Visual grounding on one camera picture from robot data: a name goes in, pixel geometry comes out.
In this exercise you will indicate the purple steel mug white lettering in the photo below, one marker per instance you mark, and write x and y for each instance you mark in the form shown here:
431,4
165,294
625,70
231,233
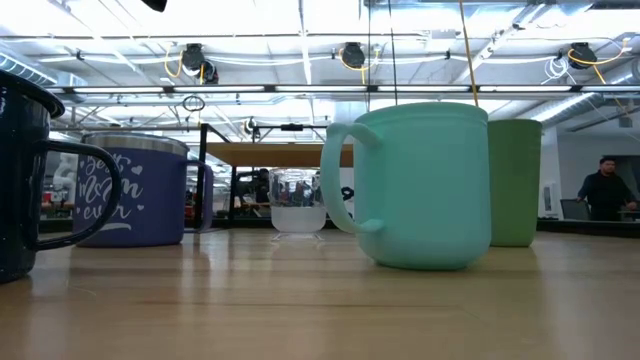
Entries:
150,200

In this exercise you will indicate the navy speckled enamel mug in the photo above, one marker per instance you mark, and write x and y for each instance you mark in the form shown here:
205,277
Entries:
20,175

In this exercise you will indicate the clear glass cup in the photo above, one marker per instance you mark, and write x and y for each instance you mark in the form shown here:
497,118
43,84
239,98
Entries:
297,210

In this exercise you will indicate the teal plastic mug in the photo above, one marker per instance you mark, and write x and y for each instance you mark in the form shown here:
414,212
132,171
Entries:
425,190

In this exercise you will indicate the green plastic cup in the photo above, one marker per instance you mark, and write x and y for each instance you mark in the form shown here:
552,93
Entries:
515,190

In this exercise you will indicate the wooden shelf black metal legs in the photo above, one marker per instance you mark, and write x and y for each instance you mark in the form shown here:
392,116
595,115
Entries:
270,154

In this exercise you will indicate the white humanoid robot figure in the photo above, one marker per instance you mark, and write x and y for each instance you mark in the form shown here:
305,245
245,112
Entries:
62,172

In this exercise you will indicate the grey office chair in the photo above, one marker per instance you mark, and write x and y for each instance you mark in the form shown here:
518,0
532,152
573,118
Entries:
574,210

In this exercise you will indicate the person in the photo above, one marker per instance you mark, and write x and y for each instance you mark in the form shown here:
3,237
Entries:
605,192

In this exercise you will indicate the silver ventilation duct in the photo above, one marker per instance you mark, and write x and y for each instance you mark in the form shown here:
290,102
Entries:
25,65

